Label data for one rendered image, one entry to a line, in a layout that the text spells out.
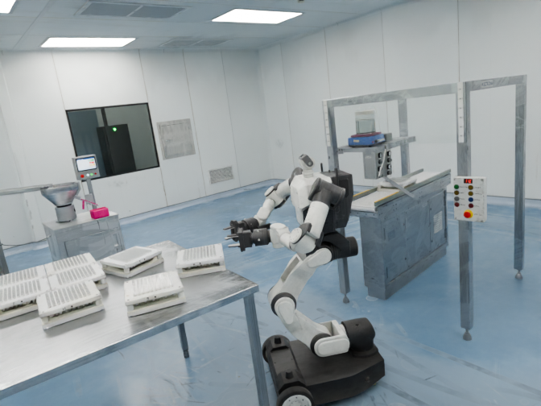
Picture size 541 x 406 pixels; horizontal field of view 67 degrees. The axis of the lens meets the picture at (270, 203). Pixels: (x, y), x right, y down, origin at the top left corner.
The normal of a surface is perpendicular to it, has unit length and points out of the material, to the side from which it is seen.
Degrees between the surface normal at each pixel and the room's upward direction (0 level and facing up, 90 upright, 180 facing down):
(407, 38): 90
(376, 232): 90
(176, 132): 90
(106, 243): 89
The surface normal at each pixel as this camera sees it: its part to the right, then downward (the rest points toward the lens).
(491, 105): -0.77, 0.23
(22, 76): 0.63, 0.10
